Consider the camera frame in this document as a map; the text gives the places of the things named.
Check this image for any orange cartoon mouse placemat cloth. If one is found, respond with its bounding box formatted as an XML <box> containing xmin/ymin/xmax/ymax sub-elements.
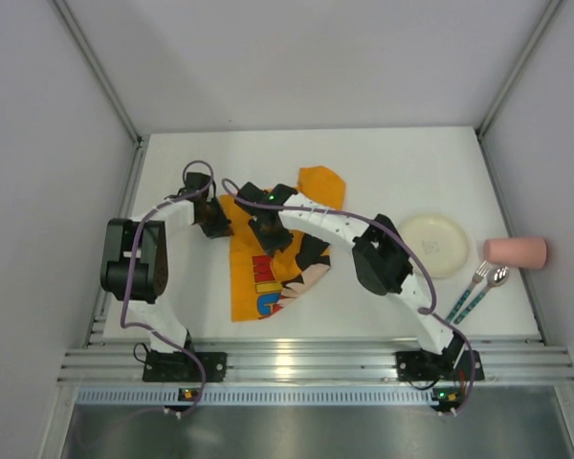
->
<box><xmin>219</xmin><ymin>165</ymin><xmax>348</xmax><ymax>322</ymax></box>

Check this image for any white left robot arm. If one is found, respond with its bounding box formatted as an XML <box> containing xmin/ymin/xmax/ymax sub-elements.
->
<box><xmin>100</xmin><ymin>172</ymin><xmax>233</xmax><ymax>354</ymax></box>

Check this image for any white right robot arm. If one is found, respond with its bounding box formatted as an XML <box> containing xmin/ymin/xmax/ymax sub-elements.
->
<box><xmin>233</xmin><ymin>183</ymin><xmax>470</xmax><ymax>371</ymax></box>

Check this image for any cream round plate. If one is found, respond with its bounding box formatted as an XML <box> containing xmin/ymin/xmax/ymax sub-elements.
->
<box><xmin>398</xmin><ymin>213</ymin><xmax>470</xmax><ymax>279</ymax></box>

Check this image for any pink plastic cup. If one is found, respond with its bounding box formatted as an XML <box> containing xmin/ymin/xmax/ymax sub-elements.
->
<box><xmin>483</xmin><ymin>237</ymin><xmax>547</xmax><ymax>270</ymax></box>

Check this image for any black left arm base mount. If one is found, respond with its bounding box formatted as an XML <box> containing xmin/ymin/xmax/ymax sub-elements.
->
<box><xmin>142</xmin><ymin>350</ymin><xmax>228</xmax><ymax>383</ymax></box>

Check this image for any aluminium front frame rail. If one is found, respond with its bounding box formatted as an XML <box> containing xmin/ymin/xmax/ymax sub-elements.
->
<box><xmin>57</xmin><ymin>339</ymin><xmax>574</xmax><ymax>385</ymax></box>

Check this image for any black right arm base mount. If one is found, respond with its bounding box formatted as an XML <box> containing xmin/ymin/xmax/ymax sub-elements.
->
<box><xmin>395</xmin><ymin>350</ymin><xmax>485</xmax><ymax>383</ymax></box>

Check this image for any slotted grey cable duct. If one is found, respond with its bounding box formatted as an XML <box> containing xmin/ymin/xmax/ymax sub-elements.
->
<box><xmin>76</xmin><ymin>386</ymin><xmax>561</xmax><ymax>407</ymax></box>

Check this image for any fork with patterned handle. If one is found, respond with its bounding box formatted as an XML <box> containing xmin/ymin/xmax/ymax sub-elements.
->
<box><xmin>445</xmin><ymin>260</ymin><xmax>492</xmax><ymax>322</ymax></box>

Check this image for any left aluminium corner post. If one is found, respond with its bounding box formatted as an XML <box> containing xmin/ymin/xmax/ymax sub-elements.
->
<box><xmin>52</xmin><ymin>0</ymin><xmax>144</xmax><ymax>144</ymax></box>

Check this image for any aluminium corner post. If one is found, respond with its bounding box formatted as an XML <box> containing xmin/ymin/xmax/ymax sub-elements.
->
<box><xmin>475</xmin><ymin>0</ymin><xmax>568</xmax><ymax>138</ymax></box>
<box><xmin>52</xmin><ymin>0</ymin><xmax>144</xmax><ymax>144</ymax></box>

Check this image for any spoon with patterned handle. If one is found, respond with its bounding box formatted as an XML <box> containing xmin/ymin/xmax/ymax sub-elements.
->
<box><xmin>453</xmin><ymin>266</ymin><xmax>510</xmax><ymax>324</ymax></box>

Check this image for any right aluminium corner post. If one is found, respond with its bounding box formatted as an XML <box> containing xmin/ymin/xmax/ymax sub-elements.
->
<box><xmin>475</xmin><ymin>0</ymin><xmax>568</xmax><ymax>138</ymax></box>

